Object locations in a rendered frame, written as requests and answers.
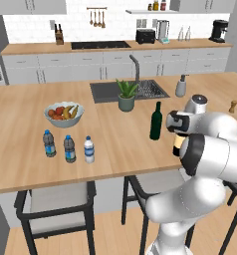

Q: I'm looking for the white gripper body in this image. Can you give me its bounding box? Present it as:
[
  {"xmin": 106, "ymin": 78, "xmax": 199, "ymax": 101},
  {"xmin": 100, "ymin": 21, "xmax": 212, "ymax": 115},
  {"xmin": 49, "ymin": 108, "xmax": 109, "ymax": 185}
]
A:
[{"xmin": 165, "ymin": 110, "xmax": 182, "ymax": 133}]

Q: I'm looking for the dark green glass bottle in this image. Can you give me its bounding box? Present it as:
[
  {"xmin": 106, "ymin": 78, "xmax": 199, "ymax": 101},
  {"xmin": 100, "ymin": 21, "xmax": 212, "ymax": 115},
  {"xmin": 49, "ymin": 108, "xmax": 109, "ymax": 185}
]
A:
[{"xmin": 149, "ymin": 101, "xmax": 164, "ymax": 141}]

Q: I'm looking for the dark bottle with tan label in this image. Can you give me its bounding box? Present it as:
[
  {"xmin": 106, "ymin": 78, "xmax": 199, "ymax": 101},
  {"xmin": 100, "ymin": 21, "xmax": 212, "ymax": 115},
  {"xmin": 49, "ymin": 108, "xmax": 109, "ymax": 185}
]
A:
[{"xmin": 171, "ymin": 131, "xmax": 186, "ymax": 158}]

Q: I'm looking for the grey soap dispenser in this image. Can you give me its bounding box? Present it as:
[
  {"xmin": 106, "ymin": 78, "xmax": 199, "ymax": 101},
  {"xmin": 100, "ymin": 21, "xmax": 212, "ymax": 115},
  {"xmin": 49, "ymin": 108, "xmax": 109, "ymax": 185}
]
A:
[{"xmin": 174, "ymin": 74, "xmax": 190, "ymax": 99}]

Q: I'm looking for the green plant in grey pot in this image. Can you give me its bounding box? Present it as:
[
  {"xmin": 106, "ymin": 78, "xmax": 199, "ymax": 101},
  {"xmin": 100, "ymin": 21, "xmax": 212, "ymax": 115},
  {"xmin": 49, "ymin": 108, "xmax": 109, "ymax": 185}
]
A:
[{"xmin": 115, "ymin": 78, "xmax": 140, "ymax": 113}]

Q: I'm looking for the grey tap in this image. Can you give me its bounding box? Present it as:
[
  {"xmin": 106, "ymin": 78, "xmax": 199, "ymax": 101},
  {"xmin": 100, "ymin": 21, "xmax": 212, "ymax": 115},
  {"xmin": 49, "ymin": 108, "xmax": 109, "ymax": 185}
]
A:
[{"xmin": 128, "ymin": 54, "xmax": 141, "ymax": 85}]

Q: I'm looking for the wooden salt shaker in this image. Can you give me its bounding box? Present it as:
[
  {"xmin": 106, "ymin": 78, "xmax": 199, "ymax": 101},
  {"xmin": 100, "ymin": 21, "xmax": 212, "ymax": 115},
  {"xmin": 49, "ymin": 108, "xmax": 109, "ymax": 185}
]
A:
[{"xmin": 228, "ymin": 100, "xmax": 237, "ymax": 115}]

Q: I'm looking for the black stool with grey seat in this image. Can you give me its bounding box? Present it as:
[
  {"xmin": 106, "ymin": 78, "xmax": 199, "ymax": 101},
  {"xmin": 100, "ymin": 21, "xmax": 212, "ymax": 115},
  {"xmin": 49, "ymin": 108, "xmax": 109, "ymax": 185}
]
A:
[
  {"xmin": 13, "ymin": 180, "xmax": 98, "ymax": 255},
  {"xmin": 120, "ymin": 169, "xmax": 195, "ymax": 255},
  {"xmin": 218, "ymin": 180, "xmax": 237, "ymax": 255}
]

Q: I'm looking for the dark grey sink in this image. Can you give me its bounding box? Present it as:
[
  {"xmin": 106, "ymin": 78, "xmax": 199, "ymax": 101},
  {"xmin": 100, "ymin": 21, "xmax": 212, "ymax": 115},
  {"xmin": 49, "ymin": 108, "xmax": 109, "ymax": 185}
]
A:
[{"xmin": 89, "ymin": 79, "xmax": 171, "ymax": 105}]

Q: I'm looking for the clear glass bottle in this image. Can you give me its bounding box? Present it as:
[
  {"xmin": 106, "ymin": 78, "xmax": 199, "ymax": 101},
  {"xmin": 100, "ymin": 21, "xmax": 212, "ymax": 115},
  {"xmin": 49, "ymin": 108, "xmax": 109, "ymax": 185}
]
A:
[
  {"xmin": 184, "ymin": 25, "xmax": 192, "ymax": 42},
  {"xmin": 177, "ymin": 25, "xmax": 185, "ymax": 43}
]

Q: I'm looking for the black toaster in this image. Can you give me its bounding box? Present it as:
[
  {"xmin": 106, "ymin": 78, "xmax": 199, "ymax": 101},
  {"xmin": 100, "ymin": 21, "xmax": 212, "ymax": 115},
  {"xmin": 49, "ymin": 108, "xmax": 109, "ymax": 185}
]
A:
[{"xmin": 134, "ymin": 28, "xmax": 157, "ymax": 46}]

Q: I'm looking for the grey blender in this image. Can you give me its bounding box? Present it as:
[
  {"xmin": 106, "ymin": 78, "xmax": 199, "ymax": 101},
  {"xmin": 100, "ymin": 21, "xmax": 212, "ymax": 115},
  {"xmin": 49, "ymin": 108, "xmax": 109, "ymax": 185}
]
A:
[{"xmin": 155, "ymin": 19, "xmax": 171, "ymax": 45}]

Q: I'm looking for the white plastic bottle blue label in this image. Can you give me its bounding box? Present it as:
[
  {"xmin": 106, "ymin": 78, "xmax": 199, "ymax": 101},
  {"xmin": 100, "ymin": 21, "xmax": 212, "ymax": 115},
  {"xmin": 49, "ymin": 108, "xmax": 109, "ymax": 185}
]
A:
[{"xmin": 83, "ymin": 134, "xmax": 96, "ymax": 164}]

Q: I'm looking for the white lower cupboard run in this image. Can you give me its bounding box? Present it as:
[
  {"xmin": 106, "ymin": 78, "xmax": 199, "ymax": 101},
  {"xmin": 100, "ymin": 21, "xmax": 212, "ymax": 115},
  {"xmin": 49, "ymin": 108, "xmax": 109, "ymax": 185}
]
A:
[{"xmin": 1, "ymin": 46, "xmax": 232, "ymax": 86}]

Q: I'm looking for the black coffee machine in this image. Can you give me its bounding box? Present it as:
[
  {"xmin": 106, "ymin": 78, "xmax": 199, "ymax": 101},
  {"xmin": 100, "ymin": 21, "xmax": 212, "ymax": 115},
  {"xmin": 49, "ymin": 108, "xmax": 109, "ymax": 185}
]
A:
[{"xmin": 208, "ymin": 19, "xmax": 230, "ymax": 44}]

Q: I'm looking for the black hob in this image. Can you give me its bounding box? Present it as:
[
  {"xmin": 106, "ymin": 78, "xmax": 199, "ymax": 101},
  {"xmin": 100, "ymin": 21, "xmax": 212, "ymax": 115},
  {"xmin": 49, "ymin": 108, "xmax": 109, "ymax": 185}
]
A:
[{"xmin": 70, "ymin": 40, "xmax": 132, "ymax": 51}]

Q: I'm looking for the yellow banana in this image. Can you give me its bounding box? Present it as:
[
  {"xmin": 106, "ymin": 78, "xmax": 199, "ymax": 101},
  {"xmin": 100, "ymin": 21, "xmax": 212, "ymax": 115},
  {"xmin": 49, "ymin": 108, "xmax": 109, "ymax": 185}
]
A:
[{"xmin": 62, "ymin": 104, "xmax": 80, "ymax": 121}]

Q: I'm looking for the blue-label clear plastic bottle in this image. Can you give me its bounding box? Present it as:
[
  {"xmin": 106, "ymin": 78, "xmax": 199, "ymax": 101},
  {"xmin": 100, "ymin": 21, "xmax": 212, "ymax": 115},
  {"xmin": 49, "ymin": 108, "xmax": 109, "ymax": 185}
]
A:
[
  {"xmin": 42, "ymin": 128, "xmax": 57, "ymax": 158},
  {"xmin": 63, "ymin": 133, "xmax": 78, "ymax": 164}
]

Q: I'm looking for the pale blue fruit bowl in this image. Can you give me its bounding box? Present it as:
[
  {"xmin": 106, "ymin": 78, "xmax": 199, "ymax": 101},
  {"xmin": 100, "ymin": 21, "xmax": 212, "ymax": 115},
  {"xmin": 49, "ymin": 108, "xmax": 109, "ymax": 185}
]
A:
[{"xmin": 43, "ymin": 101, "xmax": 86, "ymax": 129}]

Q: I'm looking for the red apple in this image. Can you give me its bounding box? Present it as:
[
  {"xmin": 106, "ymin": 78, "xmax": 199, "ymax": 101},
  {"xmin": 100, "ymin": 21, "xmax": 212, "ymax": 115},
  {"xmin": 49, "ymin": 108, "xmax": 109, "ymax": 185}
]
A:
[{"xmin": 55, "ymin": 106, "xmax": 66, "ymax": 117}]

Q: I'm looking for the white upper cupboard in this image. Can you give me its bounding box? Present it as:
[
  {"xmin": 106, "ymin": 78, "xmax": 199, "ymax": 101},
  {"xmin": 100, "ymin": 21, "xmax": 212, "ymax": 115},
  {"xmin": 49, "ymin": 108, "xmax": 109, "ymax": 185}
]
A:
[
  {"xmin": 169, "ymin": 0, "xmax": 237, "ymax": 15},
  {"xmin": 0, "ymin": 0, "xmax": 68, "ymax": 16}
]

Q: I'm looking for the wooden knife block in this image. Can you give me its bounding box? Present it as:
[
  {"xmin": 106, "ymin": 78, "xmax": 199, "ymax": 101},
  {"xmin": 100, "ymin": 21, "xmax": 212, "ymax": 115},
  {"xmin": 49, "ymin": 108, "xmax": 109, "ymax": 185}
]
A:
[{"xmin": 54, "ymin": 23, "xmax": 66, "ymax": 46}]

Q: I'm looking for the white wall shelf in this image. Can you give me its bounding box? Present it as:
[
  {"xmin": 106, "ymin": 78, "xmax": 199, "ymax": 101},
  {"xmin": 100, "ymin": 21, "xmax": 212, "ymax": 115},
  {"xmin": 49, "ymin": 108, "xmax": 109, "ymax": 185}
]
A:
[{"xmin": 124, "ymin": 8, "xmax": 180, "ymax": 15}]

